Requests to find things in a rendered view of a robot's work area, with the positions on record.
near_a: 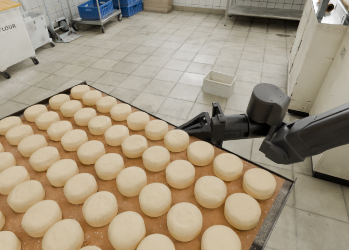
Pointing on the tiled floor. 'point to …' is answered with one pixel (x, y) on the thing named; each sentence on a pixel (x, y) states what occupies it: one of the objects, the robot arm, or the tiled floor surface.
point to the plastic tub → (218, 83)
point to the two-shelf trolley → (98, 14)
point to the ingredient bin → (13, 37)
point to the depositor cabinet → (312, 54)
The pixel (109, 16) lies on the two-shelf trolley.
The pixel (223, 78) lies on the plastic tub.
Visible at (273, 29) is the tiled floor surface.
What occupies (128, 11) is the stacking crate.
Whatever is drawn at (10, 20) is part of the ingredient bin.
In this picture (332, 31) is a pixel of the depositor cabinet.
